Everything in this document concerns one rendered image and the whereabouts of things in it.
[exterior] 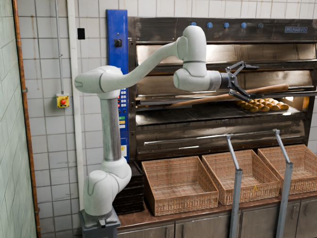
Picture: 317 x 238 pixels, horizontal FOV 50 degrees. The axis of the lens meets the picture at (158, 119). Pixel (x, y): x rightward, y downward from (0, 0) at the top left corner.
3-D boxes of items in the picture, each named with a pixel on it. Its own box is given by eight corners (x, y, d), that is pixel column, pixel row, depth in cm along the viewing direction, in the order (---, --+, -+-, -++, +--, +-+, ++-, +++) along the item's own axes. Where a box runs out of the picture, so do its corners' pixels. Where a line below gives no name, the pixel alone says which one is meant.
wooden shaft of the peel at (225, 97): (290, 90, 138) (289, 83, 138) (283, 90, 137) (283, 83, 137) (168, 108, 303) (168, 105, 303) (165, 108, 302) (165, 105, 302)
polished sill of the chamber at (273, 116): (134, 129, 301) (134, 124, 299) (302, 114, 352) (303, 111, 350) (136, 131, 295) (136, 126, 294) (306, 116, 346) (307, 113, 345)
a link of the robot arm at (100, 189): (78, 212, 188) (75, 176, 181) (95, 197, 204) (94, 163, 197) (103, 219, 182) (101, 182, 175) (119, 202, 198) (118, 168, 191)
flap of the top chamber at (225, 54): (136, 66, 278) (134, 43, 279) (314, 62, 329) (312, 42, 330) (137, 65, 274) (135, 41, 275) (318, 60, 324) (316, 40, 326)
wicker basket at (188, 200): (140, 188, 311) (140, 161, 303) (196, 181, 326) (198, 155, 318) (154, 217, 267) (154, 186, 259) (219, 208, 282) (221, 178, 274)
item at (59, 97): (56, 106, 269) (55, 93, 266) (69, 105, 272) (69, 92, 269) (56, 108, 262) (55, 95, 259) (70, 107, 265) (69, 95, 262)
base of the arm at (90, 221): (86, 233, 179) (86, 224, 177) (80, 211, 198) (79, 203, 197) (120, 226, 185) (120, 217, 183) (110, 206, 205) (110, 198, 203)
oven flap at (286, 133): (136, 154, 301) (135, 132, 302) (303, 137, 352) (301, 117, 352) (137, 154, 297) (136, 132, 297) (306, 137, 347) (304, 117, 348)
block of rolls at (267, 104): (223, 98, 398) (224, 94, 396) (259, 97, 411) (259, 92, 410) (251, 113, 342) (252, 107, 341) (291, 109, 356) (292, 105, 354)
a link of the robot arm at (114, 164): (96, 195, 203) (114, 180, 223) (120, 199, 197) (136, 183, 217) (84, 67, 182) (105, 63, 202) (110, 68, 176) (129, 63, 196)
